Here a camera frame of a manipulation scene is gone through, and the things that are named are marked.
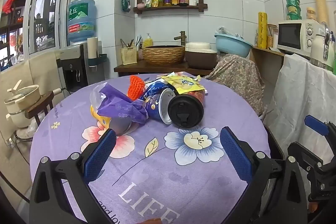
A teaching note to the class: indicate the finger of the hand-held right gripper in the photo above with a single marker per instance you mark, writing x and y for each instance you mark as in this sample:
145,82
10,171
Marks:
316,125
309,151

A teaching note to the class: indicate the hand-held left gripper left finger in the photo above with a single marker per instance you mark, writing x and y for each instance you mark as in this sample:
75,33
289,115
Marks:
101,153

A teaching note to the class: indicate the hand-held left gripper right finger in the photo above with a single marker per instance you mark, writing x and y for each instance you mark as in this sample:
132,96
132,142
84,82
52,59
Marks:
235,153

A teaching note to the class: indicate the yellow tin can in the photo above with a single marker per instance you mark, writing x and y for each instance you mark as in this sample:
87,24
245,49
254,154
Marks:
119,127

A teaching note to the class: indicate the purple plastic bag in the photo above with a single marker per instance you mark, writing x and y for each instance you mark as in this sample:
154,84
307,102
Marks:
118,106

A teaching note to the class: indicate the black lid coffee cup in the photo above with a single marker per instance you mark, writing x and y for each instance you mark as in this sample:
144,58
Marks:
185,111

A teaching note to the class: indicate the blue instant noodle cup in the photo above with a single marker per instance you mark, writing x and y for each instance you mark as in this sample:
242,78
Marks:
153,108

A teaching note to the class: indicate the orange knitted mesh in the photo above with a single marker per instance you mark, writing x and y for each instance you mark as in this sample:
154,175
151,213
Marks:
135,86

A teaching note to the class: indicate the blue snack wrapper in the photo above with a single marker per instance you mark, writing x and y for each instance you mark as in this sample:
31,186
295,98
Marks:
155,87

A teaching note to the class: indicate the yellow snack packet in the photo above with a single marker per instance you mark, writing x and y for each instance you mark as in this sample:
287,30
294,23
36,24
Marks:
183,83

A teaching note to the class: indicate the person's right hand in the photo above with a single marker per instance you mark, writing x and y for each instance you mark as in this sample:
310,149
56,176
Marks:
313,207

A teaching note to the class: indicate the white cover cloth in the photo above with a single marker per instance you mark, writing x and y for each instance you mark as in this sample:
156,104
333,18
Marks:
296,98

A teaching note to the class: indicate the purple floral tablecloth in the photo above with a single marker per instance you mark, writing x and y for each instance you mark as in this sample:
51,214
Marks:
147,169

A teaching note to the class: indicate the light wooden cabinet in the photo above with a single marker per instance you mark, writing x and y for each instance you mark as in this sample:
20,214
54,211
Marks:
267,69

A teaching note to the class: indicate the paisley cloth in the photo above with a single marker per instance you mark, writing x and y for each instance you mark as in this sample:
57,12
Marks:
236,77

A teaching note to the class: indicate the cream electric kettle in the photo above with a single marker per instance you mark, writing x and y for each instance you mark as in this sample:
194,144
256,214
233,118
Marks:
317,48

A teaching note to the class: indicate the wooden chair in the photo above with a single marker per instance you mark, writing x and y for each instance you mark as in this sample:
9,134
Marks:
39,106

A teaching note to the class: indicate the water dispenser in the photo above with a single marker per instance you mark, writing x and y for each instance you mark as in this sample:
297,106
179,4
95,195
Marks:
72,69

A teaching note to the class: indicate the cream cooking pot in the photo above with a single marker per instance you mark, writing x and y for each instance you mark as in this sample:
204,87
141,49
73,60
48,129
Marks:
21,106

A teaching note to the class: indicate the white microwave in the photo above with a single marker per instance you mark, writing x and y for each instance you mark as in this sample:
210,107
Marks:
291,35

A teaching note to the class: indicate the dark wooden counter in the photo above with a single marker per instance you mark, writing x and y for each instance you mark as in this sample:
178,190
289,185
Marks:
147,69

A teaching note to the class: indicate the beige chopstick holder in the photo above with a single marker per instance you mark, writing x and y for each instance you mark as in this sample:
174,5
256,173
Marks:
128,56

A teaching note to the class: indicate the brown white rice cooker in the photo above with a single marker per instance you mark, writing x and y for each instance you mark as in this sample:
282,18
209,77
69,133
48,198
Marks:
199,57

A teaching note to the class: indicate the paper cup holder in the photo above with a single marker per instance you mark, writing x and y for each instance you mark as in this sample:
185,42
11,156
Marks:
92,50

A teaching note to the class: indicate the light blue basin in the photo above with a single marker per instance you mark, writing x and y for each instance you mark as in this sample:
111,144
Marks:
233,47

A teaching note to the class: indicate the yellow roll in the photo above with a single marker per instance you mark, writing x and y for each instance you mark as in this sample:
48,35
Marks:
262,29

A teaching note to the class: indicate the plastic jar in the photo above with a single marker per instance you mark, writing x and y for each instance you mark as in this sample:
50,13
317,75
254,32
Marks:
311,14

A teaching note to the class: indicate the bunch of chopsticks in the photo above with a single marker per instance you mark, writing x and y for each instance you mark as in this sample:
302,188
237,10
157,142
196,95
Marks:
130,43

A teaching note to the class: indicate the wicker basket basin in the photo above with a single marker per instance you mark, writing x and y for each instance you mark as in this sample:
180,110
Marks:
162,56

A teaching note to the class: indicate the yellow soap bottle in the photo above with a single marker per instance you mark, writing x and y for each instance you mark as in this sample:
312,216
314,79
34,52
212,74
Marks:
147,42

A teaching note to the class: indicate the clear plastic bag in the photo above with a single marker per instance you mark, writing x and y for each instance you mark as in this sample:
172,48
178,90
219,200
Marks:
227,32

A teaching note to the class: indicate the bronze faucet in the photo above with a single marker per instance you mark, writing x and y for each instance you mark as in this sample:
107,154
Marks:
182,36

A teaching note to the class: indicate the blue water bottle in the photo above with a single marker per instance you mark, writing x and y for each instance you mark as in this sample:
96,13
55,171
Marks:
81,19

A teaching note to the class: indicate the sliding window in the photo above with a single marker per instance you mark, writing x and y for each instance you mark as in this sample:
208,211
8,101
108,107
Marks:
43,19

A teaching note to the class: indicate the pink small dish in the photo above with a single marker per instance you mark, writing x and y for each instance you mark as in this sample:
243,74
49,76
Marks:
140,6

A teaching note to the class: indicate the green packet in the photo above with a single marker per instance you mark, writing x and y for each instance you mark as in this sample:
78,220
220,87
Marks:
126,2

